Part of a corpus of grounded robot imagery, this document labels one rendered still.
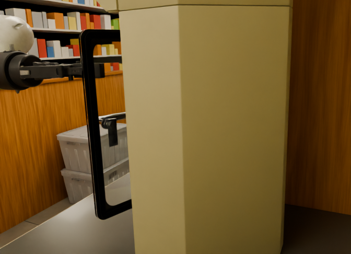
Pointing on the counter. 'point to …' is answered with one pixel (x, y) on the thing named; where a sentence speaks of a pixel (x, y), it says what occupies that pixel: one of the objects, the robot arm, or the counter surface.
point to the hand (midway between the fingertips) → (88, 70)
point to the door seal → (97, 120)
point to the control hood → (107, 0)
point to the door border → (97, 117)
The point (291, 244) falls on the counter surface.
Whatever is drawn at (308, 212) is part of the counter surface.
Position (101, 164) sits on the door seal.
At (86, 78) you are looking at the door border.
